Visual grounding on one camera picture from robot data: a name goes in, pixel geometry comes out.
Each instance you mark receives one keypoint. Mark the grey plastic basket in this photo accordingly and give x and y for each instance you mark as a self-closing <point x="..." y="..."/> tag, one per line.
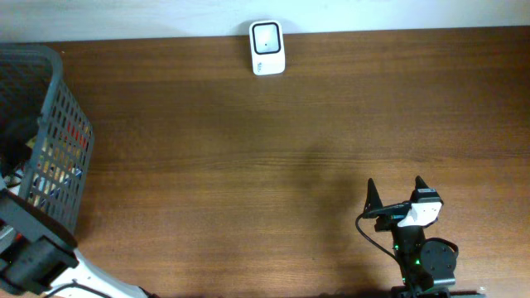
<point x="33" y="93"/>

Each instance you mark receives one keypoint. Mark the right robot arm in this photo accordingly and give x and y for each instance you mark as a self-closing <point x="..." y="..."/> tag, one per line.
<point x="427" y="265"/>

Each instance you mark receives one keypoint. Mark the white barcode scanner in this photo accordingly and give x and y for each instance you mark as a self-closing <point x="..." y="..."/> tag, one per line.
<point x="267" y="47"/>

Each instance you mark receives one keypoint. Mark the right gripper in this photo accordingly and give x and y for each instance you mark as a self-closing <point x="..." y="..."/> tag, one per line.
<point x="387" y="221"/>

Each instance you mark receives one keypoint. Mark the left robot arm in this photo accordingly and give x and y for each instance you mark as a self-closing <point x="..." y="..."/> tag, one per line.
<point x="39" y="253"/>

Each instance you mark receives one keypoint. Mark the items inside basket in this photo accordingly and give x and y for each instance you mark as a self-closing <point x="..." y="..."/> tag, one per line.
<point x="54" y="176"/>

